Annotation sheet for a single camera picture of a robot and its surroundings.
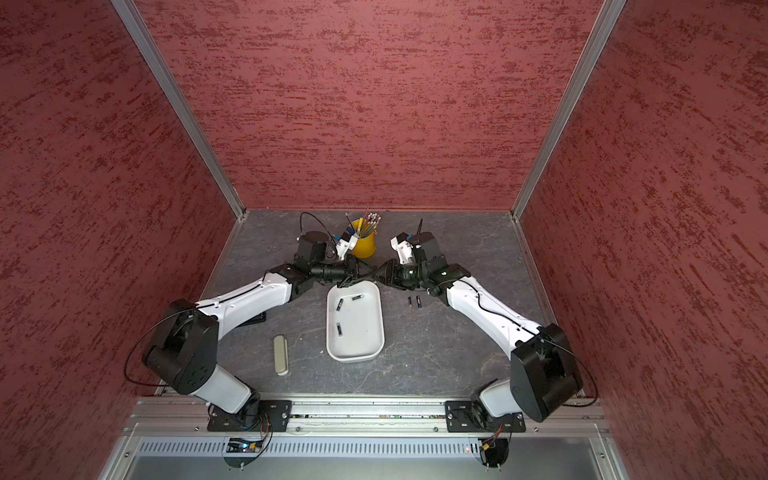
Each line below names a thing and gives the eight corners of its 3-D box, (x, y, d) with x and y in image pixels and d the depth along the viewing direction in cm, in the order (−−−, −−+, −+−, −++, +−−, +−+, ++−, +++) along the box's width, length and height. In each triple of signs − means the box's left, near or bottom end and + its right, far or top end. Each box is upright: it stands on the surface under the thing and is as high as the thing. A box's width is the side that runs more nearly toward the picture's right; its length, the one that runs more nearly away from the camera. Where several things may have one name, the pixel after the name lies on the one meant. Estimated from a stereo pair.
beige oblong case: (278, 376, 82) (274, 373, 79) (278, 340, 89) (274, 336, 86) (289, 373, 83) (285, 370, 80) (288, 338, 89) (284, 333, 86)
